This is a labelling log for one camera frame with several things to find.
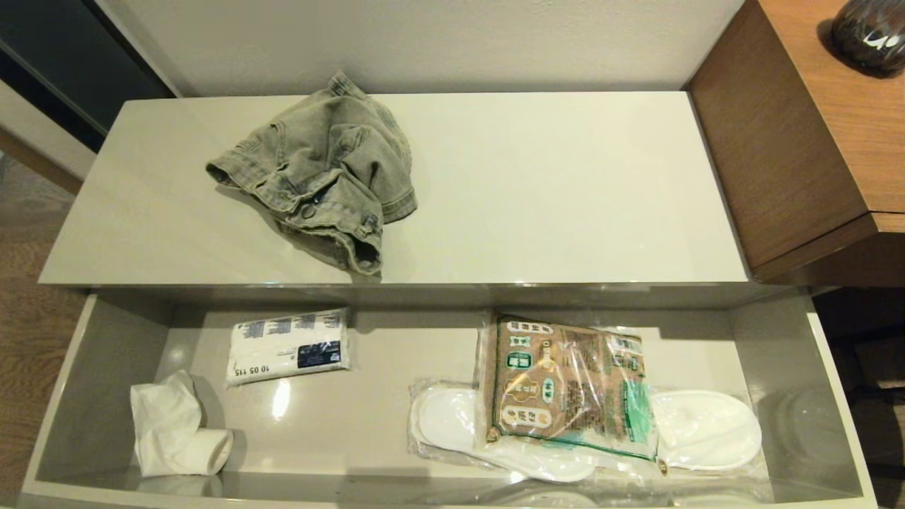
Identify brown wooden desk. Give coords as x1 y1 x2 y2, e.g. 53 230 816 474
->
684 0 905 287

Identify white cabinet drawer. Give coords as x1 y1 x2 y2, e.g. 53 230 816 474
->
18 286 879 509

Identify dark glass vase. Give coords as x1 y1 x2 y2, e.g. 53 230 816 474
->
829 0 905 78

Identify white blue printed packet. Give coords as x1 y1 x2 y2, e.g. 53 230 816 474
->
225 308 352 388

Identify grey-green denim shorts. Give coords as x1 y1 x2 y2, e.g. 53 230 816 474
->
205 71 418 276

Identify clear plastic slipper bag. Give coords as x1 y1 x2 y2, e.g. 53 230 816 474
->
407 377 773 490

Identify white plastic bag roll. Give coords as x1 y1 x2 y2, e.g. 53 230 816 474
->
129 370 235 479

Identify white disposable slipper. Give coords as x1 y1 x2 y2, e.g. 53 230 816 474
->
647 389 764 472
410 385 599 484

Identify brown grain packet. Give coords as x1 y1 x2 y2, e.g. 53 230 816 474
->
475 313 670 476

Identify dark glass door panel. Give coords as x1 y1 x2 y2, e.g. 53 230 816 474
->
0 0 177 153

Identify glossy white low cabinet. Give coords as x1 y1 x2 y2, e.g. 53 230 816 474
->
39 92 793 309

